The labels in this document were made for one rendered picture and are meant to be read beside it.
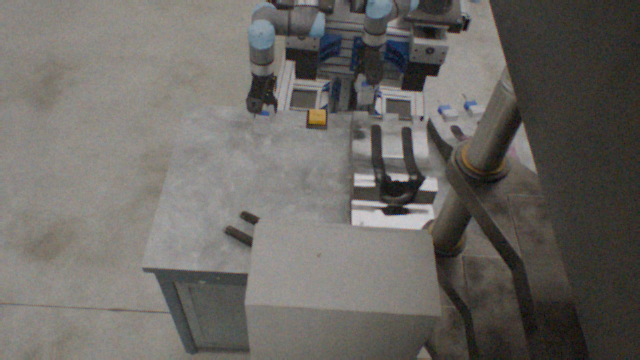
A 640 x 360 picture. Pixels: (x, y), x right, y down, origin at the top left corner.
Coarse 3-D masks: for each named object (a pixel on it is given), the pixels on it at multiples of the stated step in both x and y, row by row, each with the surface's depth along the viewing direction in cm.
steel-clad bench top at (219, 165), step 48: (192, 144) 185; (240, 144) 186; (288, 144) 187; (336, 144) 189; (432, 144) 192; (528, 144) 195; (192, 192) 172; (240, 192) 173; (288, 192) 174; (336, 192) 176; (192, 240) 161
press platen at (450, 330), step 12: (444, 300) 128; (444, 312) 125; (456, 312) 126; (444, 324) 124; (456, 324) 124; (432, 336) 122; (444, 336) 122; (456, 336) 122; (432, 348) 121; (444, 348) 120; (456, 348) 120
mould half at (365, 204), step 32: (352, 128) 183; (384, 128) 183; (416, 128) 184; (352, 160) 173; (384, 160) 173; (416, 160) 175; (352, 192) 167; (352, 224) 161; (384, 224) 162; (416, 224) 162
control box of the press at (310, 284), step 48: (288, 240) 85; (336, 240) 86; (384, 240) 86; (432, 240) 87; (288, 288) 80; (336, 288) 80; (384, 288) 81; (432, 288) 81; (288, 336) 87; (336, 336) 86; (384, 336) 86
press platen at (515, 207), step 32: (512, 160) 90; (480, 192) 85; (512, 192) 86; (480, 224) 86; (512, 224) 82; (544, 224) 82; (512, 256) 80; (544, 256) 78; (544, 288) 75; (544, 320) 72; (576, 320) 72; (544, 352) 69; (576, 352) 69
